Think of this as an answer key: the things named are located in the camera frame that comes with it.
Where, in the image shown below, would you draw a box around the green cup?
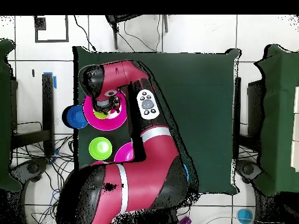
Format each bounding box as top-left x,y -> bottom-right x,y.
93,110 -> 111,120

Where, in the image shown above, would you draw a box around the large pink bowl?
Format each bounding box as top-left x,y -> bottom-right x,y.
82,94 -> 128,131
113,141 -> 135,163

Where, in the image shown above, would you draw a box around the small dark blue bowl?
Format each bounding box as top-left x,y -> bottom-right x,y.
66,104 -> 89,130

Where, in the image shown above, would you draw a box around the small green bowl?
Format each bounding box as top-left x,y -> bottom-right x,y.
88,136 -> 113,161

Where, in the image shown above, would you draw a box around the blue tape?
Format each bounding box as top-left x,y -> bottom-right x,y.
43,72 -> 57,90

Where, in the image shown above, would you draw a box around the black bench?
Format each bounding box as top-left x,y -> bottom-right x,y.
10,73 -> 55,156

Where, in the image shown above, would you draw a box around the dark green tablecloth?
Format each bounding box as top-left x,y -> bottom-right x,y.
72,45 -> 241,195

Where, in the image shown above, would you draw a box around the grey office chair base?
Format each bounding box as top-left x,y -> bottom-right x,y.
235,159 -> 263,184
10,157 -> 50,183

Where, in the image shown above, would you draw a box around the green-covered side table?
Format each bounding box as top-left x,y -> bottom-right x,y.
253,44 -> 299,197
0,38 -> 23,193

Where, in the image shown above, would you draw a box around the blue disc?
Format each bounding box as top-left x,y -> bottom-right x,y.
237,208 -> 255,224

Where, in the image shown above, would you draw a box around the white boxes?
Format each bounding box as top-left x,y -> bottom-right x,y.
290,85 -> 299,173

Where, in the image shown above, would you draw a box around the black cable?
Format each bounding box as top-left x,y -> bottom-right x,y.
73,15 -> 97,51

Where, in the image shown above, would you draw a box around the tangle of cables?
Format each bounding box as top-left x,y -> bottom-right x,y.
11,134 -> 75,224

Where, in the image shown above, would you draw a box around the black square frame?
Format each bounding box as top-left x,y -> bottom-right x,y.
34,15 -> 70,43

